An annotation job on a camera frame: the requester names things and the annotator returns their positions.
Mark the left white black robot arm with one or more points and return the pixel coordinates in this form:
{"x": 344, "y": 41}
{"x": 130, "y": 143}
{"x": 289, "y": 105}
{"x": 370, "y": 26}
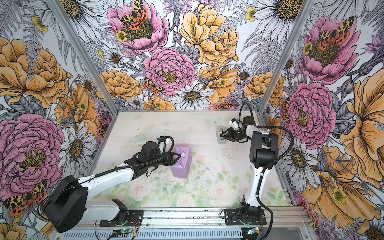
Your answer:
{"x": 72, "y": 203}

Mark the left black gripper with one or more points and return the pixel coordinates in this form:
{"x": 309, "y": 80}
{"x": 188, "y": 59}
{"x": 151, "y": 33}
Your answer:
{"x": 171, "y": 162}

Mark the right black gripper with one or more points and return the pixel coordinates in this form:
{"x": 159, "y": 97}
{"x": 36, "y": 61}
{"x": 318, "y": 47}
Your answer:
{"x": 229, "y": 134}

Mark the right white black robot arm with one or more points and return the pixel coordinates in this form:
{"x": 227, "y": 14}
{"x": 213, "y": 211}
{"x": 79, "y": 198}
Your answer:
{"x": 263, "y": 152}

